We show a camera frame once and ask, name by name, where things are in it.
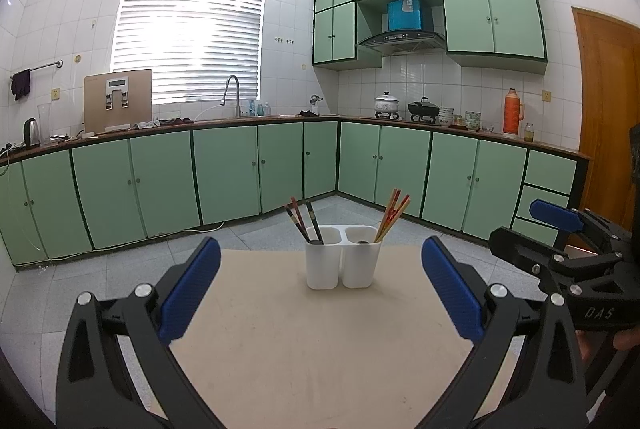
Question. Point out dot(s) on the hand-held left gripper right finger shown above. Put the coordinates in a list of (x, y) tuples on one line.
[(452, 291)]

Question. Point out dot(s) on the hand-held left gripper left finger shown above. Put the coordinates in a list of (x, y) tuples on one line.
[(192, 289)]

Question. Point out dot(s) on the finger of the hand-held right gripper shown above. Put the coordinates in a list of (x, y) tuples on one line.
[(520, 249), (555, 215)]

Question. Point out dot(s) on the wooden chopstick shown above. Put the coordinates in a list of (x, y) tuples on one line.
[(387, 215), (397, 215), (391, 216), (395, 223)]

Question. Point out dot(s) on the white two-compartment utensil holder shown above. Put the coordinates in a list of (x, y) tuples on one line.
[(325, 264)]

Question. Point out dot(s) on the person's right hand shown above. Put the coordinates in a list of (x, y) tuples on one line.
[(627, 339)]

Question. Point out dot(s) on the glass jar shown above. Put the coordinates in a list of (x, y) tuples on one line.
[(528, 134)]

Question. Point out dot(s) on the orange thermos flask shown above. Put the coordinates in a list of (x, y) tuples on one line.
[(512, 114)]

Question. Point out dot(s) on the wooden door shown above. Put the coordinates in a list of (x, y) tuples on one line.
[(607, 109)]

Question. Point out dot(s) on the green base cabinets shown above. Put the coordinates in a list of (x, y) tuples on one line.
[(225, 174)]

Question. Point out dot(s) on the patterned cup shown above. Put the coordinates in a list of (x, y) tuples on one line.
[(473, 119)]

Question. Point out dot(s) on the stack of bowls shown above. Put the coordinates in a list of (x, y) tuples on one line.
[(446, 116)]

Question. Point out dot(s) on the black wok with lid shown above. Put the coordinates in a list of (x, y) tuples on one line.
[(424, 110)]

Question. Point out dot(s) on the crumpled cloths on counter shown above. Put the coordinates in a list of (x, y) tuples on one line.
[(160, 122)]

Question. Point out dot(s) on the bottles beside sink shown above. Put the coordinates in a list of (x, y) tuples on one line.
[(259, 109)]

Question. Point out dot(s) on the white lidded pot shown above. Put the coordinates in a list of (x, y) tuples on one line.
[(387, 105)]

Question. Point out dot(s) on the steel kitchen faucet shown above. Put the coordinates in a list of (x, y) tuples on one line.
[(231, 89)]

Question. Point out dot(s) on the brown water purifier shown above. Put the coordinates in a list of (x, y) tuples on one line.
[(95, 109)]

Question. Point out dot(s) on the clear glass pitcher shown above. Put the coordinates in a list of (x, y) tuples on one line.
[(44, 126)]

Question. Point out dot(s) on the steel electric kettle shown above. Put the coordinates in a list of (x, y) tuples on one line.
[(31, 134)]

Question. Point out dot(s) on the black range hood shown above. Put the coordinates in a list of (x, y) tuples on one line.
[(400, 41)]

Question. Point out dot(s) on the blue box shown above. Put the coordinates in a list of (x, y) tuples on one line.
[(405, 14)]

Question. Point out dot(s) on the white window blind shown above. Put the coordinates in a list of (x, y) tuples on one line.
[(190, 34)]

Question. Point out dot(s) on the steel towel bar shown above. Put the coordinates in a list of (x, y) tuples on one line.
[(42, 67)]

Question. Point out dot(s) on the green wall cabinets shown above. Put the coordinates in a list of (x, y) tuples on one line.
[(500, 19)]

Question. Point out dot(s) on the small wall tap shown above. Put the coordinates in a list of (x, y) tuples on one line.
[(315, 101)]

